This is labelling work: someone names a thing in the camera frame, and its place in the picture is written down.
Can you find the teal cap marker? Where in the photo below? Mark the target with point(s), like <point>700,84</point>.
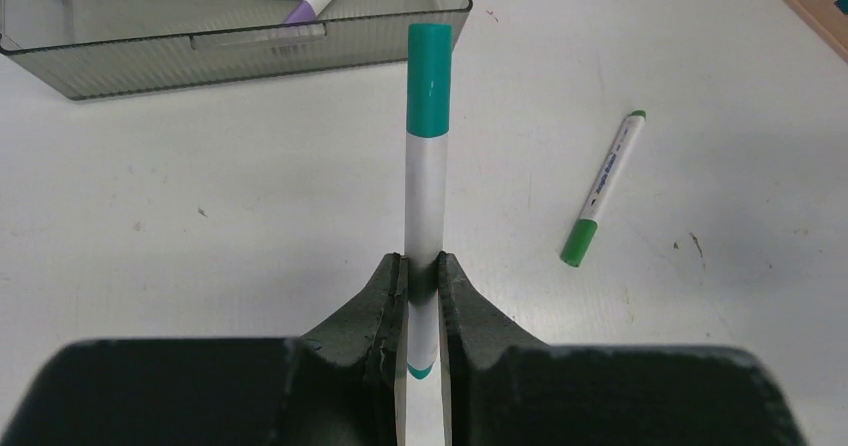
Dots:
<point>427,125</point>

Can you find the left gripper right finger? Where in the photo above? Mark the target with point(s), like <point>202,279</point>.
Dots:
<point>503,386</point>

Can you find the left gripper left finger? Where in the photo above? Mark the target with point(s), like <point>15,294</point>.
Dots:
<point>341,383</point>

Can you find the clear grey drawer organizer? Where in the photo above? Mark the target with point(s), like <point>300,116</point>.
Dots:
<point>89,49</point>

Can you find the dark green cap marker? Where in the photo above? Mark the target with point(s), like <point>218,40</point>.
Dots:
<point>587,224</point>

